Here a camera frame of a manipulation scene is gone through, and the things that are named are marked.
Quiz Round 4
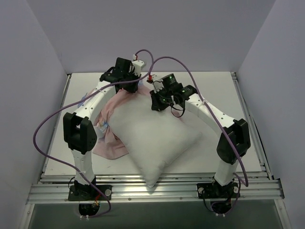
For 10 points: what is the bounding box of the aluminium table edge rail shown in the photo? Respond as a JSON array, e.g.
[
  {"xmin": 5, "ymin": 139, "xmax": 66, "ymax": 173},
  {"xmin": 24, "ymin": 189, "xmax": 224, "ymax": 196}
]
[
  {"xmin": 39, "ymin": 73, "xmax": 72, "ymax": 172},
  {"xmin": 230, "ymin": 72, "xmax": 274, "ymax": 180}
]

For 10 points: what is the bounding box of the aluminium front rail frame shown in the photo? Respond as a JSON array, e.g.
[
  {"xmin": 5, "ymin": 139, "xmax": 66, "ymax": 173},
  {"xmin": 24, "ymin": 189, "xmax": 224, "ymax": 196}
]
[{"xmin": 27, "ymin": 172, "xmax": 284, "ymax": 204}]

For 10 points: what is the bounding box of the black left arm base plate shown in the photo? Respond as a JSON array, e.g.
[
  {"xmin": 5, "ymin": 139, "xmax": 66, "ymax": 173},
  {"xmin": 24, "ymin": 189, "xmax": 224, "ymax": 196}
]
[{"xmin": 68, "ymin": 184, "xmax": 112, "ymax": 201}]

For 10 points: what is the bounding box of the white pillow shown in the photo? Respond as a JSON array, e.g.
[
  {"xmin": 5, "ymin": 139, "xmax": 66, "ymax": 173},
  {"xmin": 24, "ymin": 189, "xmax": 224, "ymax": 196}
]
[{"xmin": 113, "ymin": 95, "xmax": 202, "ymax": 188}]

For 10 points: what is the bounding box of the blue printed pillowcase pink inside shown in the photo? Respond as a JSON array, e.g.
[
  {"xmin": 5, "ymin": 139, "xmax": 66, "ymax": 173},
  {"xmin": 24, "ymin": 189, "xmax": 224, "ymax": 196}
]
[{"xmin": 92, "ymin": 81, "xmax": 150, "ymax": 160}]

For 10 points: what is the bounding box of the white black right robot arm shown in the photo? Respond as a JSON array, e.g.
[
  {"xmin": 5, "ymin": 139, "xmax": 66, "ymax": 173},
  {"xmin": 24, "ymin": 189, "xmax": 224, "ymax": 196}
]
[{"xmin": 147, "ymin": 74, "xmax": 251, "ymax": 198}]

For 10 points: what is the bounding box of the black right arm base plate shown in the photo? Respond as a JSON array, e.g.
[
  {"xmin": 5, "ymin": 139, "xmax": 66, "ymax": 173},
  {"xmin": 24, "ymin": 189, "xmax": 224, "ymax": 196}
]
[{"xmin": 196, "ymin": 182, "xmax": 240, "ymax": 199}]

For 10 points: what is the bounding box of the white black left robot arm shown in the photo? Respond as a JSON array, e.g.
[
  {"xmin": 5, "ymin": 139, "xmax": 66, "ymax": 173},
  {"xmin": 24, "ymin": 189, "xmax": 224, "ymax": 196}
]
[{"xmin": 63, "ymin": 58, "xmax": 146, "ymax": 201}]

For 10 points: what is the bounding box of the aluminium table edge rail left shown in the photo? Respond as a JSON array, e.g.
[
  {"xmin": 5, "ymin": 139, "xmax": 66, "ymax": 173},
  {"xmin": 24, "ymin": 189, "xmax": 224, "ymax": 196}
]
[{"xmin": 39, "ymin": 73, "xmax": 72, "ymax": 172}]

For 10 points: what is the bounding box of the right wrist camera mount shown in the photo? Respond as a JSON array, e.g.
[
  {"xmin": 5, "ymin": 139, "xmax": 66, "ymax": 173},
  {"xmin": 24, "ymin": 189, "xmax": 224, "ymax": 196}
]
[{"xmin": 146, "ymin": 74, "xmax": 164, "ymax": 92}]

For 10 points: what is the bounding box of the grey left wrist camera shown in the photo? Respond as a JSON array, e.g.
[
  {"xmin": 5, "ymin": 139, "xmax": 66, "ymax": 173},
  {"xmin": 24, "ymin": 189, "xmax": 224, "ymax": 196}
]
[{"xmin": 132, "ymin": 54, "xmax": 146, "ymax": 77}]

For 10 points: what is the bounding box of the aluminium table edge rail right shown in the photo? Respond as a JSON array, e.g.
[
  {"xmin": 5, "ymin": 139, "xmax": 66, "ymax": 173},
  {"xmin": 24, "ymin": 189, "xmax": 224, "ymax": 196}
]
[{"xmin": 230, "ymin": 72, "xmax": 274, "ymax": 180}]

